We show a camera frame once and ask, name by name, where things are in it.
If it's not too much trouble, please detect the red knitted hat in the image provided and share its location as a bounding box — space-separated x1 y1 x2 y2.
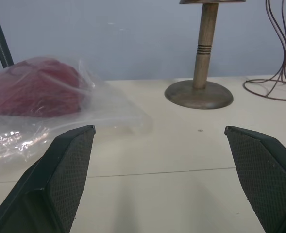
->
0 57 82 118

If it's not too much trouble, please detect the wooden hat stand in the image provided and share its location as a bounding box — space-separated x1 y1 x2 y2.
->
164 0 234 110

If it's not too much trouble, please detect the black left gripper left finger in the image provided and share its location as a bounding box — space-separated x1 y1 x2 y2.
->
0 125 96 233

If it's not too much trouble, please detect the clear plastic bag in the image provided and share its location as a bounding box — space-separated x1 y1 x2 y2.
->
0 56 154 182

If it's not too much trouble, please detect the brown wire stand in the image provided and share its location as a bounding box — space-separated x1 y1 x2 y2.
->
243 0 286 101

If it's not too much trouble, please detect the black strap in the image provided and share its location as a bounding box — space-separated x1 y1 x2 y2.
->
0 0 15 68

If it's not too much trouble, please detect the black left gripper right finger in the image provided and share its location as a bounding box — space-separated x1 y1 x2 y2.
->
224 125 286 233

